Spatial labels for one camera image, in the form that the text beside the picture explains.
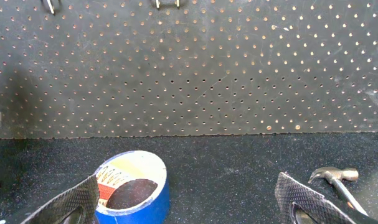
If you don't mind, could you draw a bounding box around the metal hook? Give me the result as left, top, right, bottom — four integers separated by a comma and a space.
150, 0, 182, 10
40, 0, 62, 16

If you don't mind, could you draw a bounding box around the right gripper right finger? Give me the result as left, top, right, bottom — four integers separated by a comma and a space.
274, 172, 378, 224

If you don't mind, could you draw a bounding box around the black pegboard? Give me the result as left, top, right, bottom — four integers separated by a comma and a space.
0, 0, 378, 140

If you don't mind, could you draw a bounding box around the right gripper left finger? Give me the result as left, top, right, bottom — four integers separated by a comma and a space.
19, 174, 101, 224

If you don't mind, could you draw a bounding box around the roll of blue tape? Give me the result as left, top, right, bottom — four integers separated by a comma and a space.
93, 150, 170, 224

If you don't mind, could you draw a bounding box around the hammer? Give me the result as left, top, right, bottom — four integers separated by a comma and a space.
307, 166, 369, 217

